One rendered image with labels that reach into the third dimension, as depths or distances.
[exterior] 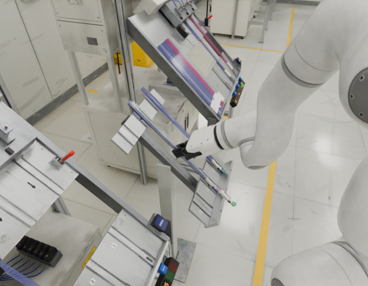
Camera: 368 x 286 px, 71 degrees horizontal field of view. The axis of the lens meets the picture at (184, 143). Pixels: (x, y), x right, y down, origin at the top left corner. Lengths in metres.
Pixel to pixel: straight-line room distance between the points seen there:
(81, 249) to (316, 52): 1.00
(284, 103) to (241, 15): 4.42
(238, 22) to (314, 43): 4.53
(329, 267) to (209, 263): 1.24
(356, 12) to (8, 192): 0.81
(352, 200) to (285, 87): 0.21
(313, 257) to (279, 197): 1.57
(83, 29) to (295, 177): 1.84
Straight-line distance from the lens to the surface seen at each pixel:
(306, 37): 0.45
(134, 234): 0.91
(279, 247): 1.86
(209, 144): 0.72
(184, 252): 1.74
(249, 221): 1.91
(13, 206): 0.81
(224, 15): 4.97
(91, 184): 0.88
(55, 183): 0.85
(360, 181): 0.41
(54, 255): 1.12
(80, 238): 1.16
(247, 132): 0.67
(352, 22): 0.39
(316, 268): 0.53
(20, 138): 0.81
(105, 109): 1.82
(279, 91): 0.52
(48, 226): 1.24
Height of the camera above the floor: 1.57
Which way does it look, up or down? 41 degrees down
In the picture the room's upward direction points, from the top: straight up
